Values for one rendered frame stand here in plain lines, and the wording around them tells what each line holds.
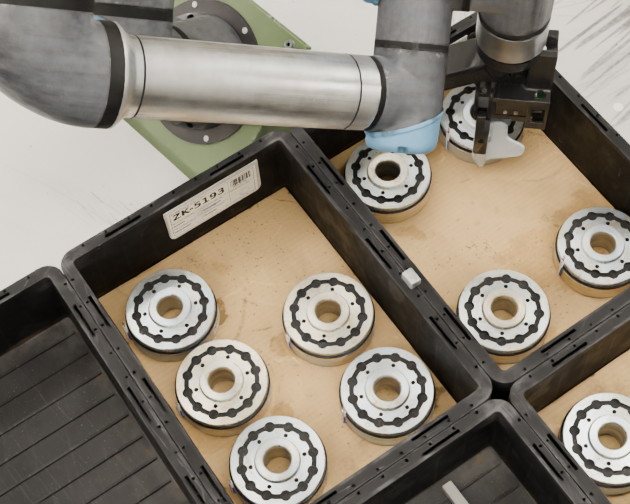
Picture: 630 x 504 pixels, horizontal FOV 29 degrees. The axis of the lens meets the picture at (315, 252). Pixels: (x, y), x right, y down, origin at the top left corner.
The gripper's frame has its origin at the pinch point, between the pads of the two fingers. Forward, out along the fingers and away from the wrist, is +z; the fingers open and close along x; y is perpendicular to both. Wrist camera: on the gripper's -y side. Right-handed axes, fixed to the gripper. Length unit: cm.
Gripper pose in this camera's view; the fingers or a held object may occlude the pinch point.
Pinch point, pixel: (477, 140)
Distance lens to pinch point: 150.2
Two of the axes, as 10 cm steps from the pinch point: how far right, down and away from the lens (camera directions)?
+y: 9.9, 0.9, -1.0
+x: 1.3, -8.8, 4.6
